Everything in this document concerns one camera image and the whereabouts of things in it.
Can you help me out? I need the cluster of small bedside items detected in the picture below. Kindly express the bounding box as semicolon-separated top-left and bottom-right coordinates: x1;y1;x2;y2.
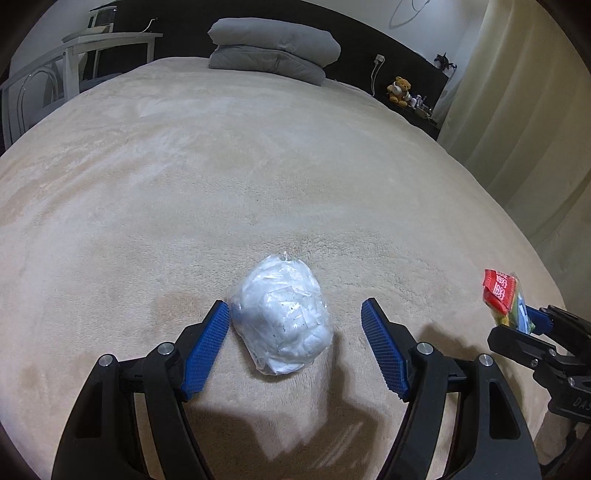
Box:
411;93;437;121

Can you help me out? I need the grey quilted pillow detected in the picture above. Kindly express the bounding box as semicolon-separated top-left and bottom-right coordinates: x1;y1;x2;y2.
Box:
209;45;326;86

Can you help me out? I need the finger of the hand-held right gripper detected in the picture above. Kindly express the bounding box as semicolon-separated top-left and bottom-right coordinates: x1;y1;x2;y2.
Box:
487;325;558;370
525;304;591;357

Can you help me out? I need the clear chair with grey cushion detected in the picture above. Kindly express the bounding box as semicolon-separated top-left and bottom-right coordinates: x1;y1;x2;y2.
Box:
7;65;63;134

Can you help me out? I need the wall cable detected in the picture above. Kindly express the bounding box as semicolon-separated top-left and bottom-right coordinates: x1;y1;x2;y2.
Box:
388;0;428;28

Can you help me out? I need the white charger with cable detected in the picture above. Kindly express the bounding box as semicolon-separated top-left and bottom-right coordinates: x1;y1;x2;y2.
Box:
369;54;386;97

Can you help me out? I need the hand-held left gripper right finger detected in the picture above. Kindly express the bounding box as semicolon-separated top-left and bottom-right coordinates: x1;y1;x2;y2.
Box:
360;298;541;480

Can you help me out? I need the white desk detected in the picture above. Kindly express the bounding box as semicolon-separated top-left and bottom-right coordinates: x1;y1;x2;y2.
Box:
0;32;164;153

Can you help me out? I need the red green snack wrapper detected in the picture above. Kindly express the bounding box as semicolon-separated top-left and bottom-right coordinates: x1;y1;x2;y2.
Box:
481;269;529;334

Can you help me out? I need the brown teddy bear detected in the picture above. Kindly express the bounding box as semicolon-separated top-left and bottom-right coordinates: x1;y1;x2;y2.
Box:
387;76;413;108

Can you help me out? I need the cream curtain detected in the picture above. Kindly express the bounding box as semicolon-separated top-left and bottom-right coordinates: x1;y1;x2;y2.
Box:
436;0;591;296

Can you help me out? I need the black headboard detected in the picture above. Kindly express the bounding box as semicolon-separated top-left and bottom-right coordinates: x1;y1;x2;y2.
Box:
99;0;451;139

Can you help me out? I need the white wadded plastic bag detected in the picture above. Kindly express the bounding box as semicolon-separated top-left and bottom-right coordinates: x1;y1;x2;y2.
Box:
226;254;334;377

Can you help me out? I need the beige plush blanket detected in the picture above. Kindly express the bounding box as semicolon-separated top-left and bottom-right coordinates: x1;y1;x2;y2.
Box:
0;55;568;480

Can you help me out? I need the white small appliance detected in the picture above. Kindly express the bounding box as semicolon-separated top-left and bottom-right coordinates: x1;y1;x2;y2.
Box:
88;6;116;34

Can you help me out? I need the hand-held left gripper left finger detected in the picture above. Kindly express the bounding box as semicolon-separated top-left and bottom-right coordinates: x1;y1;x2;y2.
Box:
51;300;230;480

